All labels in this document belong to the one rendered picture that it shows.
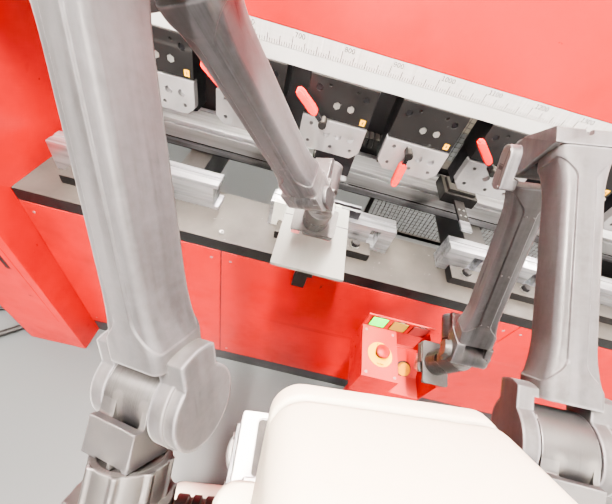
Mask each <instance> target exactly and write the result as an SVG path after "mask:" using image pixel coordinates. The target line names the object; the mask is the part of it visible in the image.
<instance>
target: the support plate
mask: <svg viewBox="0 0 612 504"><path fill-rule="evenodd" d="M294 210H295V209H293V208H289V207H288V206H287V207H286V210H285V212H286V213H290V214H294ZM335 211H337V212H338V213H339V216H338V220H337V225H336V226H339V227H343V228H346V229H348V222H349V210H347V209H343V208H339V207H336V208H335ZM286 213H285V214H284V217H283V220H282V224H281V227H280V230H279V234H278V237H277V240H276V244H275V247H274V250H273V253H272V257H271V260H270V264H271V265H275V266H279V267H283V268H287V269H291V270H295V271H299V272H303V273H307V274H311V275H315V276H319V277H322V278H326V279H330V280H334V281H338V282H343V279H344V268H345V256H346V245H347V233H348V230H346V229H343V228H339V227H336V230H335V234H334V237H333V239H331V241H326V240H322V239H320V238H315V237H311V236H307V235H303V234H302V231H300V232H299V234H297V233H292V232H291V231H290V230H291V228H290V227H291V222H292V218H293V215H290V214H286Z"/></svg>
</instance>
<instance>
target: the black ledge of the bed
mask: <svg viewBox="0 0 612 504"><path fill-rule="evenodd" d="M62 171H64V169H60V168H57V166H56V163H55V161H54V159H53V157H52V156H51V157H50V158H49V159H47V160H46V161H45V162H43V163H42V164H41V165H39V166H38V167H37V168H35V169H34V170H33V171H31V172H30V173H29V174H27V175H26V176H25V177H23V178H22V179H21V180H19V181H18V182H17V183H15V184H14V185H13V186H11V189H12V190H13V192H14V194H15V195H16V197H17V198H18V199H20V200H24V201H28V202H32V203H36V204H40V205H44V206H48V207H51V208H55V209H59V210H63V211H67V212H71V213H75V214H79V215H83V212H82V207H81V203H80V199H79V195H78V191H77V187H76V186H74V185H70V184H66V183H62V181H61V179H60V177H59V174H60V173H61V172H62ZM220 195H224V200H223V201H222V203H221V205H220V207H219V209H218V210H216V209H213V208H209V207H205V206H201V205H197V204H193V203H190V202H186V201H182V200H178V199H175V203H176V211H177V218H178V225H179V233H180V240H181V241H185V242H189V243H193V244H197V245H201V246H205V247H209V248H213V249H217V250H221V251H225V252H228V253H232V254H236V255H240V256H244V257H248V258H252V259H256V260H260V261H264V262H268V263H270V260H271V257H272V253H273V250H274V247H275V244H276V240H277V238H274V237H273V235H274V231H275V227H276V225H274V224H270V223H268V218H269V212H270V206H271V205H269V204H265V203H261V202H258V201H254V200H250V199H246V198H243V197H239V196H235V195H231V194H228V193H224V192H220ZM220 230H223V231H224V234H220V233H219V231H220ZM436 250H437V249H435V248H431V247H427V246H424V245H420V244H416V243H412V242H409V241H405V240H401V239H397V238H394V239H393V241H392V242H391V244H390V245H389V247H388V249H387V250H386V252H385V253H381V252H377V251H373V250H370V256H369V258H368V260H367V261H363V260H359V259H355V258H351V257H348V256H345V268H344V279H343V282H346V283H350V284H354V285H358V286H362V287H366V288H370V289H374V290H378V291H382V292H386V293H390V294H394V295H398V296H402V297H405V298H409V299H413V300H417V301H421V302H425V303H429V304H433V305H437V306H441V307H445V308H449V309H453V310H457V311H461V312H464V310H465V308H466V306H467V304H468V302H469V300H470V297H471V294H472V292H473V289H471V288H467V287H463V286H459V285H456V284H452V283H448V282H447V279H446V274H445V269H442V268H438V267H436V266H435V260H434V252H435V251H436ZM533 307H534V305H533V304H529V303H525V302H521V301H517V300H513V299H510V298H509V300H508V302H507V304H506V307H505V309H504V311H503V313H502V316H501V318H500V322H504V323H508V324H512V325H516V326H520V327H523V328H527V329H531V330H532V320H533ZM598 347H602V348H606V349H610V350H612V325H610V324H606V323H602V322H599V329H598Z"/></svg>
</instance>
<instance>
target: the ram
mask: <svg viewBox="0 0 612 504"><path fill-rule="evenodd" d="M244 2H245V5H246V8H247V11H248V14H249V16H251V17H255V18H258V19H261V20H265V21H268V22H271V23H275V24H278V25H281V26H285V27H288V28H291V29H295V30H298V31H302V32H305V33H308V34H312V35H315V36H318V37H322V38H325V39H328V40H332V41H335V42H338V43H342V44H345V45H348V46H352V47H355V48H358V49H362V50H365V51H368V52H372V53H375V54H378V55H382V56H385V57H388V58H392V59H395V60H398V61H402V62H405V63H409V64H412V65H415V66H419V67H422V68H425V69H429V70H432V71H435V72H439V73H442V74H445V75H449V76H452V77H455V78H459V79H462V80H465V81H469V82H472V83H475V84H479V85H482V86H485V87H489V88H492V89H495V90H499V91H502V92H506V93H509V94H512V95H516V96H519V97H522V98H526V99H529V100H532V101H536V102H539V103H542V104H546V105H549V106H552V107H556V108H559V109H562V110H566V111H569V112H572V113H576V114H579V115H582V116H586V117H589V118H592V119H596V120H599V121H602V122H606V123H609V124H612V0H244ZM259 41H260V43H261V45H262V48H263V50H264V52H265V54H266V57H267V58H269V59H273V60H276V61H279V62H283V63H286V64H290V65H293V66H297V67H300V68H303V69H307V70H310V71H314V72H317V73H321V74H324V75H327V76H331V77H334V78H338V79H341V80H344V81H348V82H351V83H355V84H358V85H362V86H365V87H368V88H372V89H375V90H379V91H382V92H386V93H389V94H392V95H396V96H399V97H403V98H406V99H409V100H413V101H416V102H420V103H423V104H427V105H430V106H433V107H437V108H440V109H444V110H447V111H451V112H454V113H457V114H461V115H464V116H468V117H471V118H474V119H478V120H481V121H485V122H488V123H492V124H495V125H498V126H502V127H505V128H509V129H512V130H516V131H519V132H522V133H526V134H529V135H531V134H534V133H537V132H540V131H543V130H546V129H548V128H551V127H554V126H553V125H550V124H546V123H543V122H539V121H536V120H533V119H529V118H526V117H522V116H519V115H516V114H512V113H509V112H506V111H502V110H499V109H495V108H492V107H489V106H485V105H482V104H478V103H475V102H472V101H468V100H465V99H462V98H458V97H455V96H451V95H448V94H445V93H441V92H438V91H434V90H431V89H428V88H424V87H421V86H417V85H414V84H411V83H407V82H404V81H401V80H397V79H394V78H390V77H387V76H384V75H380V74H377V73H373V72H370V71H367V70H363V69H360V68H357V67H353V66H350V65H346V64H343V63H340V62H336V61H333V60H329V59H326V58H323V57H319V56H316V55H313V54H309V53H306V52H302V51H299V50H296V49H292V48H289V47H285V46H282V45H279V44H275V43H272V42H269V41H265V40H262V39H259Z"/></svg>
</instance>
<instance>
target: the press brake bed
mask: <svg viewBox="0 0 612 504"><path fill-rule="evenodd" d="M19 201H20V203H21V204H22V206H23V208H24V209H25V211H26V212H27V214H28V216H29V217H30V219H31V221H32V222H33V224H34V225H35V227H36V229H37V230H38V232H39V233H40V235H41V237H42V238H43V240H44V241H45V243H46V245H47V246H48V248H49V249H50V251H51V253H52V254H53V256H54V258H55V259H56V261H57V262H58V264H59V266H60V267H61V269H62V270H63V272H64V274H65V275H66V277H67V278H68V280H69V282H70V283H71V285H72V287H73V288H74V290H75V291H76V293H77V295H78V296H79V298H80V299H81V301H82V303H83V304H84V306H85V307H86V309H87V311H88V312H89V314H90V316H91V317H92V319H93V320H94V321H95V323H96V324H97V326H98V328H99V329H101V330H105V331H106V330H107V329H108V324H107V316H106V309H105V304H104V299H103V294H102V290H101V285H100V281H99V277H98V273H97V269H96V265H95V261H94V257H93V253H92V248H91V244H90V240H89V236H88V232H87V228H86V224H85V220H84V216H83V215H79V214H75V213H71V212H67V211H63V210H59V209H55V208H51V207H48V206H44V205H40V204H36V203H32V202H28V201H24V200H20V199H19ZM181 247H182V254H183V262H184V269H185V276H186V282H187V287H188V292H189V296H190V300H191V304H192V308H193V311H194V314H195V316H196V317H197V319H198V322H199V325H200V331H201V339H204V340H208V341H211V342H214V345H215V354H216V357H220V358H224V359H229V360H233V361H237V362H241V363H246V364H250V365H254V366H258V367H263V368H267V369H271V370H275V371H280V372H284V373H288V374H292V375H297V376H301V377H305V378H310V379H314V380H318V381H322V382H327V383H331V384H335V385H339V386H344V387H345V386H346V385H347V384H348V375H349V358H350V340H351V338H352V337H353V335H354V334H355V333H356V331H357V330H358V329H359V327H360V326H361V324H362V323H363V322H364V320H365V319H366V317H367V316H368V315H369V313H374V314H378V315H382V316H386V317H390V318H394V319H398V320H403V321H407V322H411V323H415V324H419V325H423V326H427V327H431V328H435V329H436V331H434V332H433V333H432V334H431V341H432V342H435V343H439V344H440V341H442V340H441V330H442V315H443V314H447V313H451V312H455V313H460V314H462V313H463V312H461V311H457V310H453V309H449V308H445V307H441V306H437V305H433V304H429V303H425V302H421V301H417V300H413V299H409V298H405V297H402V296H398V295H394V294H390V293H386V292H382V291H378V290H374V289H370V288H366V287H362V286H358V285H354V284H350V283H346V282H338V281H334V280H330V279H326V278H322V277H319V276H315V275H313V276H312V278H308V277H307V279H306V282H305V285H304V287H303V288H301V287H297V286H293V285H291V282H292V279H293V275H294V272H295V270H291V269H287V268H283V267H279V266H275V265H271V264H270V263H268V262H264V261H260V260H256V259H252V258H248V257H244V256H240V255H236V254H232V253H228V252H225V251H221V250H217V249H213V248H209V247H205V246H201V245H197V244H193V243H189V242H185V241H181ZM531 333H532V330H531V329H527V328H523V327H520V326H516V325H512V324H508V323H504V322H500V321H499V324H498V329H497V336H496V337H497V340H496V342H495V344H494V346H493V350H494V352H493V355H492V357H491V361H490V363H489V364H488V366H487V367H486V369H479V368H474V367H471V368H470V369H469V370H467V371H462V372H456V373H449V374H448V386H447V387H444V388H442V387H438V386H437V387H438V388H437V389H435V390H433V391H432V392H430V393H428V394H427V395H425V396H423V397H422V398H420V399H418V400H417V401H421V402H428V403H435V404H442V405H448V406H455V407H462V408H468V409H473V410H476V411H478V412H480V413H482V414H483V415H484V416H486V417H487V418H488V419H489V420H490V421H491V415H492V410H493V407H494V405H495V403H496V401H497V400H498V399H499V398H500V390H501V379H502V377H511V378H516V379H520V375H521V372H522V371H523V369H524V366H525V363H526V360H527V356H528V352H529V347H530V341H531ZM598 367H599V375H600V381H601V386H602V390H603V391H604V394H605V398H607V399H609V400H611V401H612V350H610V349H606V348H602V347H598Z"/></svg>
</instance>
